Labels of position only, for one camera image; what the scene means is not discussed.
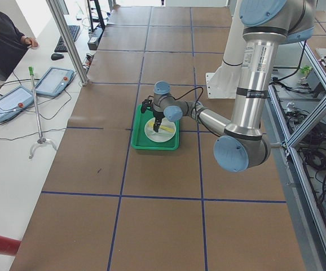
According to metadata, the reacher grabber tool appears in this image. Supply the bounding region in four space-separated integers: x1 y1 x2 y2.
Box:
28 66 58 159

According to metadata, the near teach pendant tablet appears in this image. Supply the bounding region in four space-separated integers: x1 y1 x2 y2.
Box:
0 86 34 123

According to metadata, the white round plate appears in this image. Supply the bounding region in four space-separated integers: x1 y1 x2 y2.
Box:
144 117 176 143

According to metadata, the black keyboard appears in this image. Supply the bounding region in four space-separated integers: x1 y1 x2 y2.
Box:
54 25 81 53

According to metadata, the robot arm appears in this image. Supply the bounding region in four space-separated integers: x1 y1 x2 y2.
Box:
149 1 317 172

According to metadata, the teach pendant tablet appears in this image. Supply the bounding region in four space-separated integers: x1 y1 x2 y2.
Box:
0 86 34 123
36 67 74 97

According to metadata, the black computer mouse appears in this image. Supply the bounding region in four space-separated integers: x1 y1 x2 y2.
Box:
51 53 64 61

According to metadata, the yellow plastic spoon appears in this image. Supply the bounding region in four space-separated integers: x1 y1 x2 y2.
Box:
148 122 175 133

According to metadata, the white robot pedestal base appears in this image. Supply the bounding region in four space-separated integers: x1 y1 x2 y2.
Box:
206 1 245 99

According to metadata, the far teach pendant tablet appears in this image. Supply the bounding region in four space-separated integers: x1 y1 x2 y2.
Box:
36 67 74 97

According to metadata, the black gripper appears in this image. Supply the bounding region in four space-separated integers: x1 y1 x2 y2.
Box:
153 111 164 132

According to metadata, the person in black shirt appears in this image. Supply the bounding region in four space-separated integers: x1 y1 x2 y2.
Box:
0 12 38 81

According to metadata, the aluminium frame post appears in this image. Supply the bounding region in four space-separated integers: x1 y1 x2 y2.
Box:
46 0 89 86

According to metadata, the green plastic tray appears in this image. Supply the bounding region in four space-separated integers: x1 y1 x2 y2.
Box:
131 105 180 151

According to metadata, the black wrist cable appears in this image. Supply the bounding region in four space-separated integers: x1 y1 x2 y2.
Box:
174 86 204 119

